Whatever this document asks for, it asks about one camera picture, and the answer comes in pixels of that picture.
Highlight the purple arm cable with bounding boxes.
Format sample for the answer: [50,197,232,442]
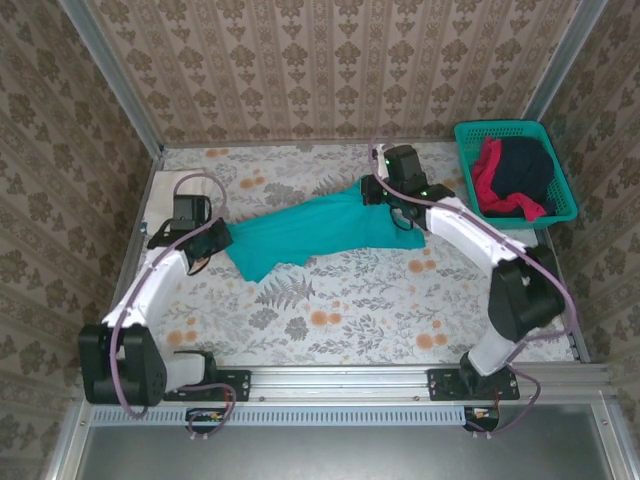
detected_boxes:
[367,130,582,441]
[111,171,237,444]

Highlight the grey metal panel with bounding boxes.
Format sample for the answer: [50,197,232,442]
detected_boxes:
[47,402,634,480]

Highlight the aluminium mounting rail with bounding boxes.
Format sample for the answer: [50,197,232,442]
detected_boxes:
[73,363,612,404]

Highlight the navy t-shirt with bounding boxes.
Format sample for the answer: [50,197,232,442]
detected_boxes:
[487,136,559,218]

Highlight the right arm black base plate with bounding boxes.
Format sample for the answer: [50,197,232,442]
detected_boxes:
[426,367,521,402]

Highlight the floral table cover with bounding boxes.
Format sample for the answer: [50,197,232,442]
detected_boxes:
[112,141,576,367]

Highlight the grey slotted cable duct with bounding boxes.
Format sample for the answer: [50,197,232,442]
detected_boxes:
[91,405,469,427]

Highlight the teal plastic basket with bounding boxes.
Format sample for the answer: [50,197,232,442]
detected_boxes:
[453,119,580,232]

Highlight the white folded cloth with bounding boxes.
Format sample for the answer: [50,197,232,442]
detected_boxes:
[148,168,207,224]

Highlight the red t-shirt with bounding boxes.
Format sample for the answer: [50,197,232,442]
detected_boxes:
[471,136,548,223]

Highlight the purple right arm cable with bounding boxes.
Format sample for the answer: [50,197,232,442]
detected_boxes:
[367,130,582,441]

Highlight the black looped cable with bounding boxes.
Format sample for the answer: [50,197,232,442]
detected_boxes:
[388,205,415,233]
[186,251,213,278]

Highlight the teal t-shirt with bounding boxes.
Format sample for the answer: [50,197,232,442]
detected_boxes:
[224,179,427,284]

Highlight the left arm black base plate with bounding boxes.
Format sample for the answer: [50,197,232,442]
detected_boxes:
[163,368,252,403]

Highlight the black electronics board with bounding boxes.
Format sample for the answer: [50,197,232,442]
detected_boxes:
[463,404,502,432]
[186,406,225,434]

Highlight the aluminium frame post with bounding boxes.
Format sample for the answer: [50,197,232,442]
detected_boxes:
[523,0,610,122]
[58,0,165,157]

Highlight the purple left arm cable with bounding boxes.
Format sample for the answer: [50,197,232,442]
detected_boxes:
[111,171,237,444]

